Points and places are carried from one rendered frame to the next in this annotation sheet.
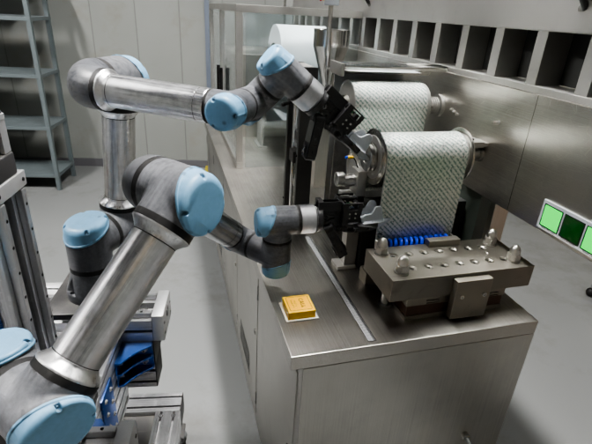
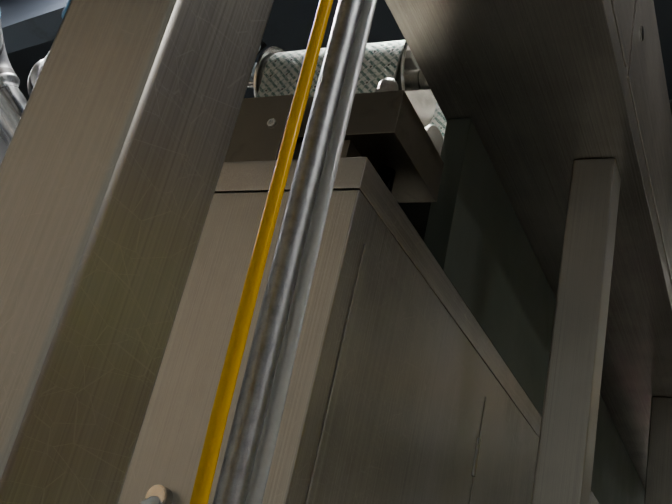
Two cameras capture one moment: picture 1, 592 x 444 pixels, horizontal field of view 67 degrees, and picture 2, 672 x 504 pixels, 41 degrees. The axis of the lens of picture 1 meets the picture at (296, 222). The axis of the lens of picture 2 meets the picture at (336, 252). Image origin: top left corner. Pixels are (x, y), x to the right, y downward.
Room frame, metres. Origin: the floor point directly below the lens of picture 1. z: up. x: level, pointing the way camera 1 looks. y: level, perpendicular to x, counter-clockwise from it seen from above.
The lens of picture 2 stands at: (0.38, -1.22, 0.42)
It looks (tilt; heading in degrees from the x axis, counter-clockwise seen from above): 24 degrees up; 46
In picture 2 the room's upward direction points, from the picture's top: 13 degrees clockwise
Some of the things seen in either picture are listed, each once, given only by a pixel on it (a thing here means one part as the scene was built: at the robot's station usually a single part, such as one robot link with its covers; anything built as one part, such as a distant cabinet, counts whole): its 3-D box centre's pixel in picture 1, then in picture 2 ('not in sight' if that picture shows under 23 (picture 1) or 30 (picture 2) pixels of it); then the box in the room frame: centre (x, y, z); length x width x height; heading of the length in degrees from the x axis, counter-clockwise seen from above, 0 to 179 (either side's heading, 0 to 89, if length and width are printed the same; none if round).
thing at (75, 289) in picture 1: (93, 276); not in sight; (1.09, 0.57, 0.87); 0.15 x 0.15 x 0.10
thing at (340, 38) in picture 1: (331, 37); not in sight; (1.88, -0.10, 1.50); 0.14 x 0.14 x 0.06
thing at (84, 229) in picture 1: (90, 239); not in sight; (1.10, 0.57, 0.98); 0.13 x 0.12 x 0.14; 163
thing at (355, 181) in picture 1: (347, 219); not in sight; (1.18, -0.15, 1.05); 0.06 x 0.05 x 0.31; 106
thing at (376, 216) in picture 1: (377, 215); not in sight; (1.08, -0.21, 1.11); 0.09 x 0.03 x 0.06; 105
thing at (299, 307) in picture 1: (298, 307); not in sight; (0.94, -0.02, 0.91); 0.07 x 0.07 x 0.02; 16
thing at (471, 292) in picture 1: (469, 297); (250, 137); (0.95, -0.44, 0.96); 0.10 x 0.03 x 0.11; 106
